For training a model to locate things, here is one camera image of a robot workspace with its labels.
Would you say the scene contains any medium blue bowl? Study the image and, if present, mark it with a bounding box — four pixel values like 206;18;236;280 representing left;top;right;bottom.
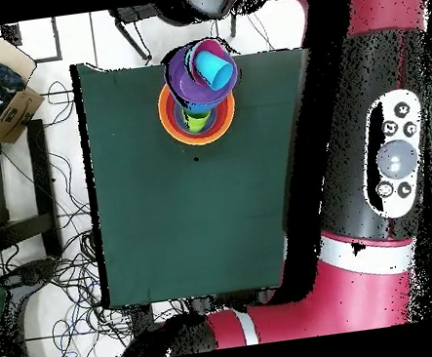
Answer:
177;99;222;137

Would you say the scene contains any red-orange bowl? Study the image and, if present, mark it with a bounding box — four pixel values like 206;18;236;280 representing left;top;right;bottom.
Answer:
160;82;236;145

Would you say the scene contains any green cup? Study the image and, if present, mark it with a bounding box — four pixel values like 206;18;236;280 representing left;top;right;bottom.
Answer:
181;103;215;136

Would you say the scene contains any purple bowl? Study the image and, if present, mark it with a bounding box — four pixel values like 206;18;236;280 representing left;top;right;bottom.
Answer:
161;36;244;110

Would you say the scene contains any blue cup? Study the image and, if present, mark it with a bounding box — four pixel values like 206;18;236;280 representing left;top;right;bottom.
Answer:
190;44;241;96

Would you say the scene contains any pink bowl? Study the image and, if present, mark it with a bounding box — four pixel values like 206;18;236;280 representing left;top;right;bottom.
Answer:
184;35;233;93

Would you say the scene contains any large orange bowl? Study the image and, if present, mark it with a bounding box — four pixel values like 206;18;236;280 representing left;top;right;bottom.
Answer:
153;73;242;152

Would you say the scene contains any dark green tablecloth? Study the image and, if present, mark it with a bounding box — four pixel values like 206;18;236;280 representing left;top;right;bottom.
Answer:
68;32;340;312

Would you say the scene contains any black bench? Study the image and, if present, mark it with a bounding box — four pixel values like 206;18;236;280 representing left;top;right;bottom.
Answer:
0;117;64;267

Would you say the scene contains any black metal stand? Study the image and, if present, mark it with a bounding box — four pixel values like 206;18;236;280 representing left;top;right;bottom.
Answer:
108;0;247;66

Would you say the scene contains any cardboard box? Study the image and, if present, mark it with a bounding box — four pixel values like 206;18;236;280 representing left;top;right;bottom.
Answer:
0;20;51;146

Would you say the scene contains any tangle of floor cables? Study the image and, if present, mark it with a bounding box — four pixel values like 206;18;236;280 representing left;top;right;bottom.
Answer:
0;75;137;357

